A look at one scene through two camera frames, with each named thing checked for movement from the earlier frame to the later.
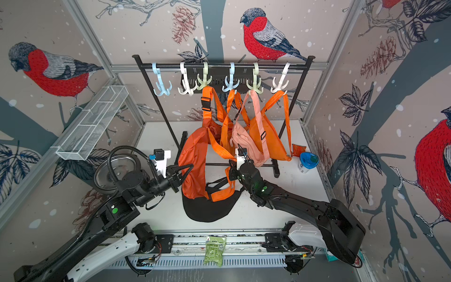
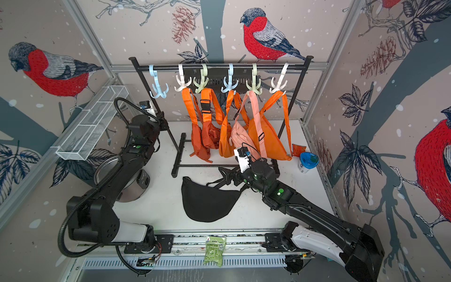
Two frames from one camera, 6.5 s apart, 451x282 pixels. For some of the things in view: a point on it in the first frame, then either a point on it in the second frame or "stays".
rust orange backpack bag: x=194 y=150 → x=198 y=148
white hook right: x=280 y=87 stays
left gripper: x=174 y=178 → x=161 y=121
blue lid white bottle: x=307 y=161 stays
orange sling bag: x=276 y=146 stays
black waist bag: x=204 y=210 stays
